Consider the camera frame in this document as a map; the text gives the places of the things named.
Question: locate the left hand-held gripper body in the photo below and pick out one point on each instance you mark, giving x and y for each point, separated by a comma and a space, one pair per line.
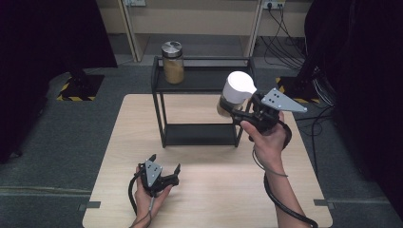
153, 174

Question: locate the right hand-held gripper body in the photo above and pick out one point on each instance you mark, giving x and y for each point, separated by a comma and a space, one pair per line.
278, 101

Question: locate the white cup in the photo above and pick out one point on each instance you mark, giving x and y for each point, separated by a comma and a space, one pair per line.
237, 85

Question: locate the black metal rack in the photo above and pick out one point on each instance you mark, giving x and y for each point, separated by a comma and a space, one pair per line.
196, 80

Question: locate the glass jar with steel lid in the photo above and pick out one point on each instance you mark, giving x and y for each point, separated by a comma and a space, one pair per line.
173, 71

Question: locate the person's left hand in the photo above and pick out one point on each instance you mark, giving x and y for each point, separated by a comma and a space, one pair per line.
145, 202

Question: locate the person's right hand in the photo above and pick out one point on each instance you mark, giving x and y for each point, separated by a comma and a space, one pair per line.
269, 148

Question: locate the stand base with striped tape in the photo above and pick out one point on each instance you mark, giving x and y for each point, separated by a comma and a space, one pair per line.
82, 88
288, 87

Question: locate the dark curtain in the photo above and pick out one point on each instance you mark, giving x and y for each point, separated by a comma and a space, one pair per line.
38, 63
367, 79

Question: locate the grey floor bracket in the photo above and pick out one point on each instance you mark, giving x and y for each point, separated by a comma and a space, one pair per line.
323, 203
90, 205

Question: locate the white wall socket with plugs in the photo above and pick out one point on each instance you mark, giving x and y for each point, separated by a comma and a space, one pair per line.
274, 3

